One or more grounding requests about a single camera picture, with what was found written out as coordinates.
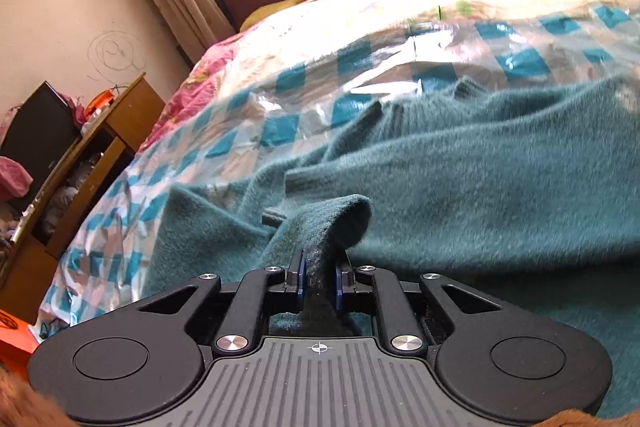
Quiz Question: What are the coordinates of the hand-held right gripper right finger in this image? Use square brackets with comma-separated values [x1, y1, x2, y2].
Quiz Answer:
[334, 261, 503, 355]

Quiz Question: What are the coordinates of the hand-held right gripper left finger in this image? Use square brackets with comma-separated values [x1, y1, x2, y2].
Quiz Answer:
[137, 249, 307, 355]

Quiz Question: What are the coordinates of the teal fuzzy sweater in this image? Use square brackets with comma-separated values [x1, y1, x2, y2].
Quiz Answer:
[150, 74, 640, 418]

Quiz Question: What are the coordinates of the checked plastic sheet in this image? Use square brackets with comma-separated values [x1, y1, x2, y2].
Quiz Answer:
[37, 2, 640, 328]

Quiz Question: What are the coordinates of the wooden bedside cabinet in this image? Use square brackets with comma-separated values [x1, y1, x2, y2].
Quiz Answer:
[0, 72, 166, 323]

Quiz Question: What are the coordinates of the orange toy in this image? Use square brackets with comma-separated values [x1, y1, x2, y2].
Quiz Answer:
[82, 89, 116, 118]

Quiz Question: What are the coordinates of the yellow pillow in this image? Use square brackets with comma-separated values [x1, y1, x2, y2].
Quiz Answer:
[239, 0, 308, 32]

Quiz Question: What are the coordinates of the orange box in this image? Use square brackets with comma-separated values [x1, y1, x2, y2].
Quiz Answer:
[0, 307, 41, 378]

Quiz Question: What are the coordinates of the brown fuzzy clothing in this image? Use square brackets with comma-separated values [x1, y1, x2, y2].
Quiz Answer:
[0, 364, 71, 427]

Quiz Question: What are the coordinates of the black monitor screen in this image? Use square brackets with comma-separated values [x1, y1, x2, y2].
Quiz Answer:
[0, 81, 81, 212]

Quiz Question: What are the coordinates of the pink cloth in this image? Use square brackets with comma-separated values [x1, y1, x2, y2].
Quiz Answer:
[0, 156, 33, 202]

